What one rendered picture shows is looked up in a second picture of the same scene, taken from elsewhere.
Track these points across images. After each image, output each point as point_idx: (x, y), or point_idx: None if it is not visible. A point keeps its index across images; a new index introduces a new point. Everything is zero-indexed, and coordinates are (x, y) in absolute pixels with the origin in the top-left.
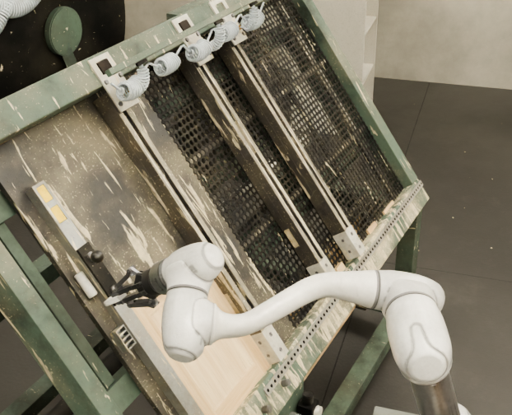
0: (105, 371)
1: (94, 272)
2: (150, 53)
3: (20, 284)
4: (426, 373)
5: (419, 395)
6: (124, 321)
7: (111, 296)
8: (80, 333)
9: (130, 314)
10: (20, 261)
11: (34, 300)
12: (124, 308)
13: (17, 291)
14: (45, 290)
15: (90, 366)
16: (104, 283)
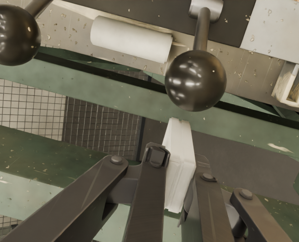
0: None
1: (112, 9)
2: None
3: None
4: None
5: None
6: (294, 62)
7: (166, 136)
8: (209, 111)
9: None
10: (6, 75)
11: (38, 199)
12: (275, 23)
13: None
14: (88, 86)
15: (268, 150)
16: (165, 13)
